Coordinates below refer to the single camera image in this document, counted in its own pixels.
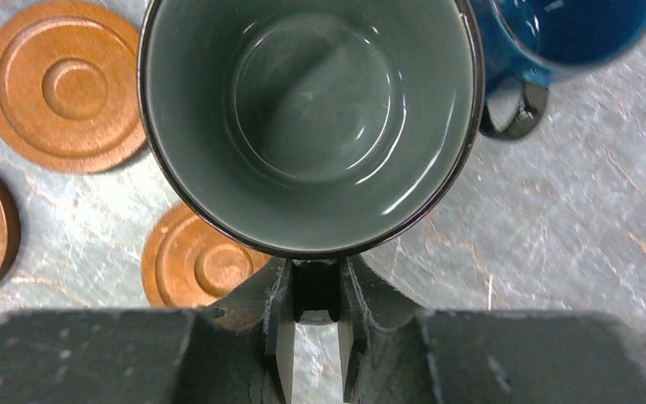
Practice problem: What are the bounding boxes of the grooved wooden coaster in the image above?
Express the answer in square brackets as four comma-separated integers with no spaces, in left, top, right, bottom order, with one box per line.
[140,202,271,308]

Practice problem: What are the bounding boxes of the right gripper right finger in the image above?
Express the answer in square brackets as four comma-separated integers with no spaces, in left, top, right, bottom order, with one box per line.
[339,257,646,403]

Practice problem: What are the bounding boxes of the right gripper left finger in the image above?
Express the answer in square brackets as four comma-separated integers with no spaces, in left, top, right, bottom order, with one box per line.
[0,258,290,403]

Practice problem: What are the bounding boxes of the dark green mug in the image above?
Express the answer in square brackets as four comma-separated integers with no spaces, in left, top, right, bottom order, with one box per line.
[137,1,485,264]

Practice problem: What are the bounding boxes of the dark blue mug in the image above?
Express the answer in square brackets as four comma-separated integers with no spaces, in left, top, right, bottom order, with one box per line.
[471,0,646,141]

